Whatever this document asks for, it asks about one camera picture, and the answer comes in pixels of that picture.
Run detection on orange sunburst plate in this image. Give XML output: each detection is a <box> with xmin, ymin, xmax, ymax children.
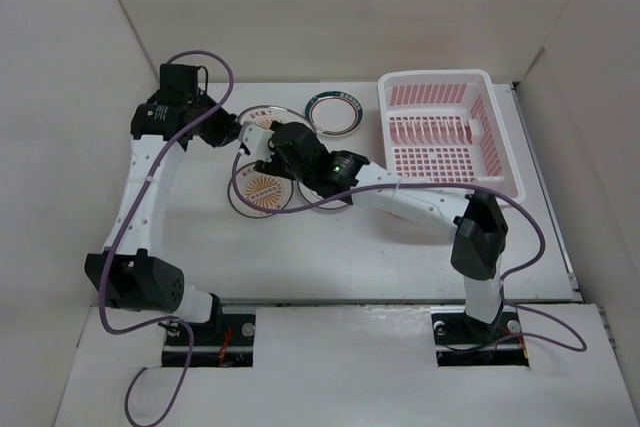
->
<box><xmin>238</xmin><ymin>105</ymin><xmax>316</xmax><ymax>132</ymax></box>
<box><xmin>227</xmin><ymin>162</ymin><xmax>294</xmax><ymax>219</ymax></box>

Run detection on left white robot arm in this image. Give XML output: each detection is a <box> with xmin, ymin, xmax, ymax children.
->
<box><xmin>84</xmin><ymin>62</ymin><xmax>241</xmax><ymax>344</ymax></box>

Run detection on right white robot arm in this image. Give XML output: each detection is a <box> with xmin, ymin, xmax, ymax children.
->
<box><xmin>240</xmin><ymin>122</ymin><xmax>508</xmax><ymax>341</ymax></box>

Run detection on pink plastic dish rack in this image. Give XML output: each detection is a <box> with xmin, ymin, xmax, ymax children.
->
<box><xmin>377</xmin><ymin>69</ymin><xmax>526</xmax><ymax>202</ymax></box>

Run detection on white plate with characters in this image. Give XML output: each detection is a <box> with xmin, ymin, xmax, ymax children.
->
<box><xmin>297</xmin><ymin>183</ymin><xmax>350</xmax><ymax>213</ymax></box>

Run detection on green rimmed white plate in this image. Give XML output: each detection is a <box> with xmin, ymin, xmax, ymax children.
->
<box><xmin>304</xmin><ymin>91</ymin><xmax>364</xmax><ymax>138</ymax></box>

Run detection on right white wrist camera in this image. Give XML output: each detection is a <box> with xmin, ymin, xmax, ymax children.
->
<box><xmin>239</xmin><ymin>122</ymin><xmax>274</xmax><ymax>161</ymax></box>

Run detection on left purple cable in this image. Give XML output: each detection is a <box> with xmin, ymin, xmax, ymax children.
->
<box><xmin>97</xmin><ymin>49</ymin><xmax>235</xmax><ymax>422</ymax></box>

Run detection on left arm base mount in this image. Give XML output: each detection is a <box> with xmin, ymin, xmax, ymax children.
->
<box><xmin>160</xmin><ymin>312</ymin><xmax>256</xmax><ymax>368</ymax></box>

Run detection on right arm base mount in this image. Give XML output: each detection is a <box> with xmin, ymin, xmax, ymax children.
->
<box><xmin>431</xmin><ymin>309</ymin><xmax>529</xmax><ymax>367</ymax></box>

